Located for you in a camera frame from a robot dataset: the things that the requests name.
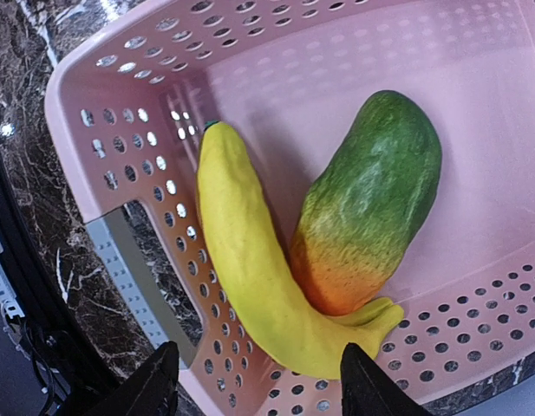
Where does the green orange toy mango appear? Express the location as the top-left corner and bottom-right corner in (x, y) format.
(289, 90), (442, 316)

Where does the yellow toy banana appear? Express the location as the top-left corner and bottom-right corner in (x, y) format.
(197, 121), (404, 380)

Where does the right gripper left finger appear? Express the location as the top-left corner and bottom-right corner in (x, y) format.
(93, 341), (179, 415)

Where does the black front rail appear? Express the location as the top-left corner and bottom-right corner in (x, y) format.
(0, 157), (119, 415)

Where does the pink plastic basket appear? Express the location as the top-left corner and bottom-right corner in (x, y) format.
(45, 1), (535, 415)

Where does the white slotted cable duct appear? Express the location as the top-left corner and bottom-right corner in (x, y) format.
(0, 241), (25, 320)

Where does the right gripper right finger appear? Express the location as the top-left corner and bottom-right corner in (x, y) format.
(340, 342), (432, 416)

